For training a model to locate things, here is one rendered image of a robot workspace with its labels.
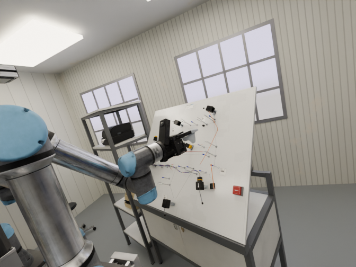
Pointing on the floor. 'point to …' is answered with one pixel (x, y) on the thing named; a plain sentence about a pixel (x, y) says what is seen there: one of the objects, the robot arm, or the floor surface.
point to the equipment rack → (138, 234)
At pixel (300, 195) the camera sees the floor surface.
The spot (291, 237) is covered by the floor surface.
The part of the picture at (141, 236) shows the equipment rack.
